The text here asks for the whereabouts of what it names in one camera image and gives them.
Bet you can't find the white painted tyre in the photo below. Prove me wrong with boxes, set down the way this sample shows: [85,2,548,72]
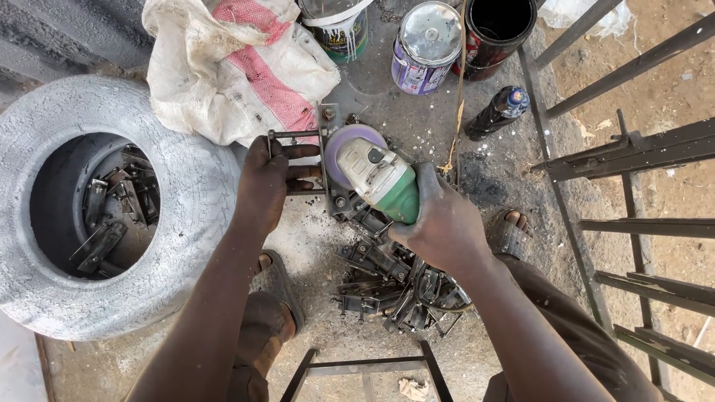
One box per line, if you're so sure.
[0,75,242,342]

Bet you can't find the thin wooden stick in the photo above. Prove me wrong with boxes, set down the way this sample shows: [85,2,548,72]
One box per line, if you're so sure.
[437,0,469,188]

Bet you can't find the green angle grinder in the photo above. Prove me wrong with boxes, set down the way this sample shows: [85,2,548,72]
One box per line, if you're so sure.
[324,124,421,226]

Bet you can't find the person's left sandal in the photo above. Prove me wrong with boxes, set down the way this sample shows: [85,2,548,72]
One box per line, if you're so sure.
[248,249,306,336]

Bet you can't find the person's sandal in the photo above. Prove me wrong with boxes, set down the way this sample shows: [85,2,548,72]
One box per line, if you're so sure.
[248,249,306,336]
[485,209,535,262]

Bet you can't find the heap of metal latch brackets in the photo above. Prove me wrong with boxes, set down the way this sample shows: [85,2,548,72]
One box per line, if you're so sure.
[331,201,474,339]

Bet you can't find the crumpled paper scrap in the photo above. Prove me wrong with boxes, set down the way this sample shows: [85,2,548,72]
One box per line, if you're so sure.
[398,378,430,402]

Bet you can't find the person's left hand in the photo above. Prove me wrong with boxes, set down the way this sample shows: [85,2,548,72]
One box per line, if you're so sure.
[233,135,323,236]

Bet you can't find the person's right sandal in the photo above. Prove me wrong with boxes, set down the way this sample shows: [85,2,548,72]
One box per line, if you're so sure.
[485,209,535,262]

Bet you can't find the black red open tin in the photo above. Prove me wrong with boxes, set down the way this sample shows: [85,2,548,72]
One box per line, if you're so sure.
[451,0,538,83]

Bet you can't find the purple paint tin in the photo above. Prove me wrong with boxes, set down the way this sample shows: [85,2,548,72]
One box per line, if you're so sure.
[391,1,463,96]

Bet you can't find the person's right hand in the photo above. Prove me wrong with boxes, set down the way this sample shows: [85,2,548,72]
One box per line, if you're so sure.
[388,162,493,275]

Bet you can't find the metal stool frame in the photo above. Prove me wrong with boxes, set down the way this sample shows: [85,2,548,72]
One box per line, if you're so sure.
[279,339,454,402]

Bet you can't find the dark plastic bottle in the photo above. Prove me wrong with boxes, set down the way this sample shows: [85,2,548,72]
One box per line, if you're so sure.
[464,85,530,142]

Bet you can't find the white red woven sack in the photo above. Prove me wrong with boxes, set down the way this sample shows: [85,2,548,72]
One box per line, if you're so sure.
[142,0,341,148]

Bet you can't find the metal door latch bracket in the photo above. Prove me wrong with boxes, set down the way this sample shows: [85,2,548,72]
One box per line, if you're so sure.
[267,103,358,220]

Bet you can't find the metal brackets inside tyre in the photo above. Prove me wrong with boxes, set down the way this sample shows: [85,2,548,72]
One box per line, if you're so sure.
[68,144,162,275]

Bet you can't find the white plastic bag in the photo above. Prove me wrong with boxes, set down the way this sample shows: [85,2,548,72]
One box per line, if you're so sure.
[539,0,635,39]

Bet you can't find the metal gate frame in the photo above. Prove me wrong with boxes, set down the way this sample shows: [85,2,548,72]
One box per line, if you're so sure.
[517,0,715,402]

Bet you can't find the white green paint bucket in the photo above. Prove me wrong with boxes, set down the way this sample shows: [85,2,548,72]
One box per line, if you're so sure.
[298,0,374,64]

